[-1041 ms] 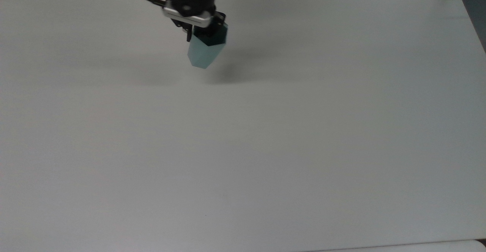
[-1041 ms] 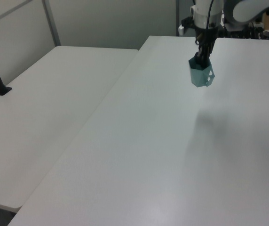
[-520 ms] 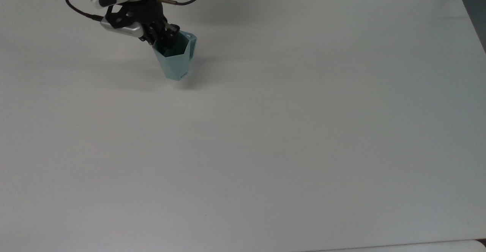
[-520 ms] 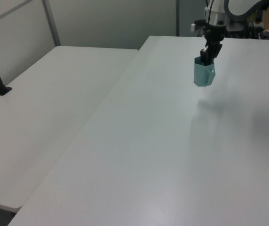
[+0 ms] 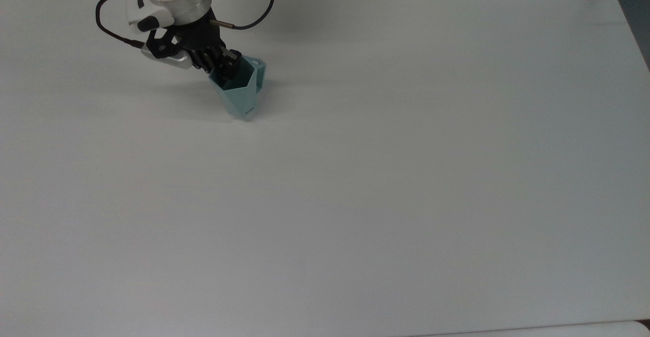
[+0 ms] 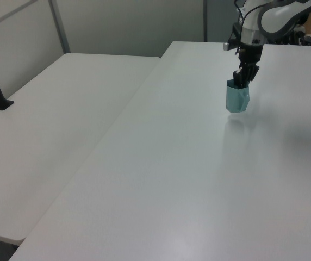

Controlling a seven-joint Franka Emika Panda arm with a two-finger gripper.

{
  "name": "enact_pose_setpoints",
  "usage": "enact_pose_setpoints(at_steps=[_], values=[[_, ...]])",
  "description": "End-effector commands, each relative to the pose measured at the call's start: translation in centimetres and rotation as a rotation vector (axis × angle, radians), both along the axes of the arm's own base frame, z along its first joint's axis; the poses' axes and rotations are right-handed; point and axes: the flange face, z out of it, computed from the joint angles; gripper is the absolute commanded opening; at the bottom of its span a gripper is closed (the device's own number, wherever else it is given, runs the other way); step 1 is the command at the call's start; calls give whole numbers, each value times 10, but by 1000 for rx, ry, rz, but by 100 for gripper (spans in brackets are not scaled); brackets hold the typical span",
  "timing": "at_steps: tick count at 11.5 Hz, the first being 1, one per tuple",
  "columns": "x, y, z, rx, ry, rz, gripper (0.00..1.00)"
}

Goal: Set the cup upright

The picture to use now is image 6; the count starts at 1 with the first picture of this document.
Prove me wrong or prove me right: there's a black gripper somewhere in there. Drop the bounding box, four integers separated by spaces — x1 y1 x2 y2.
232 43 264 89

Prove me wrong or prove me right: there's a teal faceted cup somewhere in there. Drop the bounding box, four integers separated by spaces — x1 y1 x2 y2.
225 79 251 114

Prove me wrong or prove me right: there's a white side table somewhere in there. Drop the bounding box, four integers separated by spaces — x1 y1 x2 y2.
0 53 161 243

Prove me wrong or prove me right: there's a grey metal partition post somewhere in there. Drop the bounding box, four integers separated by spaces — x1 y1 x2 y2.
202 0 209 42
48 0 71 54

